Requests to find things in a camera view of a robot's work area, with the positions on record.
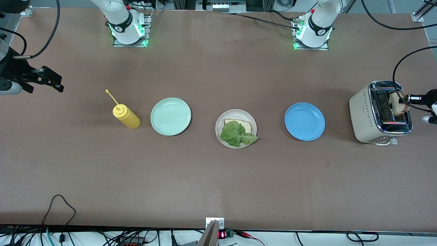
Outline round-topped bread slice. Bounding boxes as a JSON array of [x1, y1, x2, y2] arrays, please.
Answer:
[[389, 92, 409, 117]]

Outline yellow squeeze bottle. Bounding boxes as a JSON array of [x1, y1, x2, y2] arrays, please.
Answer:
[[105, 89, 141, 129]]

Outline square white bread slice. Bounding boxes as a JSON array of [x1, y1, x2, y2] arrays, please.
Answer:
[[224, 119, 253, 134]]

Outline green lettuce leaf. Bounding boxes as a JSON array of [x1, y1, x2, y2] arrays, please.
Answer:
[[220, 121, 259, 148]]

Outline blue plate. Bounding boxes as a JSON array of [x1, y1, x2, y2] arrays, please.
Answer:
[[284, 102, 326, 141]]

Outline pale green plate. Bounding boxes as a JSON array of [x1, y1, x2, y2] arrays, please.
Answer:
[[151, 97, 192, 136]]

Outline beige plate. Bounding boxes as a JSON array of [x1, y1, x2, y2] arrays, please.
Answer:
[[215, 109, 257, 149]]

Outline beige chrome toaster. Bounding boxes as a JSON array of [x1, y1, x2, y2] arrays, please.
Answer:
[[349, 81, 413, 146]]

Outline grey lit device box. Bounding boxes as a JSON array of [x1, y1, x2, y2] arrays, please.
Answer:
[[196, 0, 246, 12]]

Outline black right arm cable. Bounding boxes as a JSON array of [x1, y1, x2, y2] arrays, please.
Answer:
[[0, 0, 61, 59]]

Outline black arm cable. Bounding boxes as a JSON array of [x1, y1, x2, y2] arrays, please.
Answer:
[[0, 0, 61, 59], [361, 0, 437, 113]]

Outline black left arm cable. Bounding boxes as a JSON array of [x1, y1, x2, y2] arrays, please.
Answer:
[[361, 0, 437, 113]]

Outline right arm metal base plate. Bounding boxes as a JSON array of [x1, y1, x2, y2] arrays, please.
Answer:
[[113, 10, 152, 47]]

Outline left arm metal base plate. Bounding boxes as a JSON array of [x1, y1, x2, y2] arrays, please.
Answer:
[[292, 15, 330, 51]]

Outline thin black looped cable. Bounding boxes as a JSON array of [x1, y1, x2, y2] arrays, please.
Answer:
[[43, 194, 76, 227]]

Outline black coiled cable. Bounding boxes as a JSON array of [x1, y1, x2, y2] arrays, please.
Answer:
[[347, 231, 379, 242]]

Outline red clip wires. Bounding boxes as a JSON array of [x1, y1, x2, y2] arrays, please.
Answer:
[[236, 231, 265, 246]]

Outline small silver metal bracket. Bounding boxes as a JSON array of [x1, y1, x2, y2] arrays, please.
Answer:
[[206, 217, 225, 230]]

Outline grey metal mount beam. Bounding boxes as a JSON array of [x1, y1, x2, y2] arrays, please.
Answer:
[[197, 220, 219, 246]]

